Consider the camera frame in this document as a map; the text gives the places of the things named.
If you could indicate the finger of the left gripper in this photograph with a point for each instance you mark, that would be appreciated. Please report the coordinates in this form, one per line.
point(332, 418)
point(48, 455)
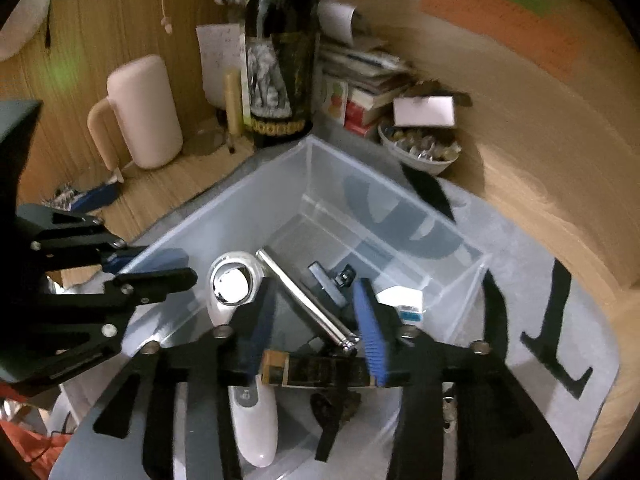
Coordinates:
point(91, 326)
point(57, 240)

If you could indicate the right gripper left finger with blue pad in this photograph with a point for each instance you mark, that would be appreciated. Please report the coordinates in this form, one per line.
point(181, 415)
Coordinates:
point(130, 431)

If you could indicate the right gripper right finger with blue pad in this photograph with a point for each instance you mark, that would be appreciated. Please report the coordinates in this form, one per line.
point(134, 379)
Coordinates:
point(500, 432)

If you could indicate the silver telescopic selfie stick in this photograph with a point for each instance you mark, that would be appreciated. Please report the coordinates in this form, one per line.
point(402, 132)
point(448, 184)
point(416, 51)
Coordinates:
point(329, 324)

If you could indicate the white power adapter plug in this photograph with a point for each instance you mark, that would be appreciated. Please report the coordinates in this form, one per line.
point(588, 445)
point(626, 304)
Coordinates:
point(408, 302)

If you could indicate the black gold perfume tube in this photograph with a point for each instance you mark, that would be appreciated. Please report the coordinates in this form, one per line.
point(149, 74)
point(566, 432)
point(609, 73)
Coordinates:
point(290, 370)

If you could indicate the clear plastic storage bin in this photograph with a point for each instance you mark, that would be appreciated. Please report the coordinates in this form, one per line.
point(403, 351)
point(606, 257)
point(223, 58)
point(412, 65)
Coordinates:
point(310, 204)

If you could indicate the white handheld massager device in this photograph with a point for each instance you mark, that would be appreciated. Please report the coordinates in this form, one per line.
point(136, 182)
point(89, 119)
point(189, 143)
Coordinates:
point(243, 298)

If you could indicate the white bowl of trinkets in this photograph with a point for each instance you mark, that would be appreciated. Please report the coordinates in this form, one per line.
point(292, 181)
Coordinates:
point(418, 150)

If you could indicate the white fluffy pompom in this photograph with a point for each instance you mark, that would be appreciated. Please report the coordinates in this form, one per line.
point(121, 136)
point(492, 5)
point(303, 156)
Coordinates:
point(22, 25)

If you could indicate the small white card box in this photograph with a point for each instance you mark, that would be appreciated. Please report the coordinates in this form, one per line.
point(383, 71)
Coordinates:
point(425, 111)

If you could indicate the stack of books and papers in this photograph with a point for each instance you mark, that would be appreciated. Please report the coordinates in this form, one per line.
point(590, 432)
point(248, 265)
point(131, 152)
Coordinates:
point(356, 79)

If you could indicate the white paper note sheet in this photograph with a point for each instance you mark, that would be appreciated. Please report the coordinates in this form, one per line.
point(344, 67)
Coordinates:
point(220, 50)

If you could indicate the dark wine bottle elephant label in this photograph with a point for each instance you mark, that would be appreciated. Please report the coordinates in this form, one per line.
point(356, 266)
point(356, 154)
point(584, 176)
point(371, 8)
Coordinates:
point(281, 42)

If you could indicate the orange sticky note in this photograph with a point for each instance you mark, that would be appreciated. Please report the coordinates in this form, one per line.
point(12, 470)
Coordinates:
point(547, 42)

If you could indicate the pink mug with handle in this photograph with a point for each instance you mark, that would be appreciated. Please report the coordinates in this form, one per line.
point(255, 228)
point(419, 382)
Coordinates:
point(139, 95)

